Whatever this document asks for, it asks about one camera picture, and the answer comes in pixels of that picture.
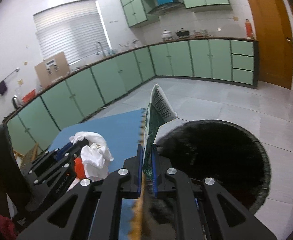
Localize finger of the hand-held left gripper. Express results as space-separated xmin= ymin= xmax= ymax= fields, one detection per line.
xmin=34 ymin=152 xmax=77 ymax=180
xmin=48 ymin=141 xmax=74 ymax=157

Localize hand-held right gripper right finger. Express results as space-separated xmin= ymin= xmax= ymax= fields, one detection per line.
xmin=151 ymin=146 xmax=278 ymax=240

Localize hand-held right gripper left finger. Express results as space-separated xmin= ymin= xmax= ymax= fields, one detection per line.
xmin=16 ymin=144 xmax=144 ymax=240

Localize orange plastic piece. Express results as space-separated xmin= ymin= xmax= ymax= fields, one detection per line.
xmin=73 ymin=157 xmax=86 ymax=180

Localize white tissue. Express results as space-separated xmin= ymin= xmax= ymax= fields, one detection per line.
xmin=69 ymin=131 xmax=114 ymax=180

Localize green white carton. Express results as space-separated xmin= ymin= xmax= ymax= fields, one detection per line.
xmin=141 ymin=84 xmax=179 ymax=180

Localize black trash bin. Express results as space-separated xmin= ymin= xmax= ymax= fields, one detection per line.
xmin=146 ymin=119 xmax=272 ymax=228

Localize wooden chair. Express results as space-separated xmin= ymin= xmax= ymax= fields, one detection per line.
xmin=13 ymin=142 xmax=39 ymax=168

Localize blue foam mat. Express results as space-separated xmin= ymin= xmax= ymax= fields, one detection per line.
xmin=48 ymin=109 xmax=147 ymax=240

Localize yellow foam mat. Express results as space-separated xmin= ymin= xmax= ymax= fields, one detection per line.
xmin=128 ymin=109 xmax=152 ymax=240

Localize red cloth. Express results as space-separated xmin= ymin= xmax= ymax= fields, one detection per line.
xmin=0 ymin=213 xmax=17 ymax=240

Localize red basin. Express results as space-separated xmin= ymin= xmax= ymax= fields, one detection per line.
xmin=21 ymin=90 xmax=35 ymax=103

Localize steel kettle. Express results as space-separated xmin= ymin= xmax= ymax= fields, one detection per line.
xmin=11 ymin=95 xmax=22 ymax=110

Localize brown cardboard box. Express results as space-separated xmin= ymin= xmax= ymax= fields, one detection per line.
xmin=35 ymin=51 xmax=70 ymax=89

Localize green base cabinet run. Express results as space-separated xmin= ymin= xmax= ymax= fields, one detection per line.
xmin=3 ymin=39 xmax=259 ymax=153

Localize metal faucet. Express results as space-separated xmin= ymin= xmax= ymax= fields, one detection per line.
xmin=96 ymin=41 xmax=107 ymax=57

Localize white window blind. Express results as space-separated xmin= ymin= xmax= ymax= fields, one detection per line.
xmin=33 ymin=0 xmax=112 ymax=67

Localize row of glass jars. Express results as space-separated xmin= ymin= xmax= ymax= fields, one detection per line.
xmin=193 ymin=29 xmax=213 ymax=38

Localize range hood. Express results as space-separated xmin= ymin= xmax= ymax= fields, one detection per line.
xmin=146 ymin=2 xmax=185 ymax=15

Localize red thermos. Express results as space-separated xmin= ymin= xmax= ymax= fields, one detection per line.
xmin=244 ymin=19 xmax=254 ymax=39

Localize wooden door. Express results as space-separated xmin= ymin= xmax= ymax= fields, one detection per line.
xmin=240 ymin=0 xmax=293 ymax=95

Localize metal towel rail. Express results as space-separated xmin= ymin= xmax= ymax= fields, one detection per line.
xmin=0 ymin=67 xmax=20 ymax=88

